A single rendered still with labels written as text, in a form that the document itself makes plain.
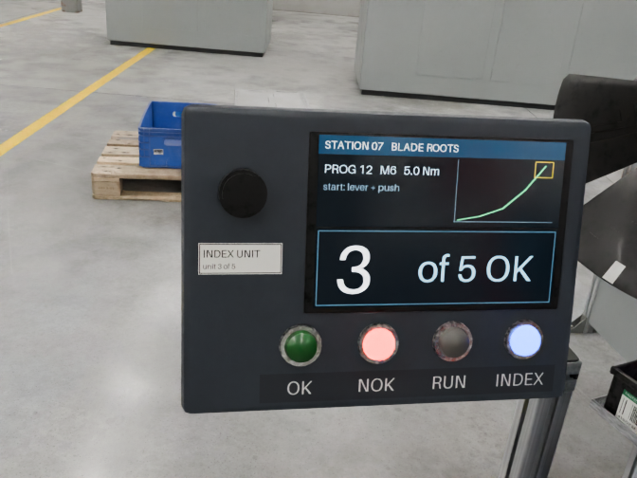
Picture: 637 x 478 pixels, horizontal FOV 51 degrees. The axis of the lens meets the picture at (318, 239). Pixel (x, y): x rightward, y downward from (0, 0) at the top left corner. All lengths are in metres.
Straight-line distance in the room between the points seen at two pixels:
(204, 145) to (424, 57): 6.09
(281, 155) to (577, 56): 6.45
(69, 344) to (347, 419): 0.99
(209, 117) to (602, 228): 0.80
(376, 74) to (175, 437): 4.88
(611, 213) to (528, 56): 5.60
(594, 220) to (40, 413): 1.65
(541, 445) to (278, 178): 0.36
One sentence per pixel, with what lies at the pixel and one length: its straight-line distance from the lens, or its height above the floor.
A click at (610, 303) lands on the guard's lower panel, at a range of 2.73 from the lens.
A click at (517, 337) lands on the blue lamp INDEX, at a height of 1.12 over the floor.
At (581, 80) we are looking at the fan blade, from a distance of 1.37.
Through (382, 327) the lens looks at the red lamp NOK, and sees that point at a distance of 0.43.
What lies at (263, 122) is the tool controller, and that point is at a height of 1.25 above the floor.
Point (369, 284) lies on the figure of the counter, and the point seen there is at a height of 1.15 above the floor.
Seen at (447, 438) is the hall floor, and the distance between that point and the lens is 2.15.
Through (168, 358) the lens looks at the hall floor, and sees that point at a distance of 2.37.
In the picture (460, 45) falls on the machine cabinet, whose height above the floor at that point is 0.52.
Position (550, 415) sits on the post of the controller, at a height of 0.99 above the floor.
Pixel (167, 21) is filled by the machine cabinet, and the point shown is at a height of 0.31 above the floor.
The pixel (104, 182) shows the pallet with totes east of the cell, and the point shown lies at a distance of 3.64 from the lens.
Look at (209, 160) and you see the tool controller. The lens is 0.40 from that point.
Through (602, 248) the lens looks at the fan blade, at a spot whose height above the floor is 0.95.
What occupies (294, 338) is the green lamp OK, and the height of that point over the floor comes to 1.12.
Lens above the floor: 1.35
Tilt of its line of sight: 24 degrees down
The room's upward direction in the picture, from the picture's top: 5 degrees clockwise
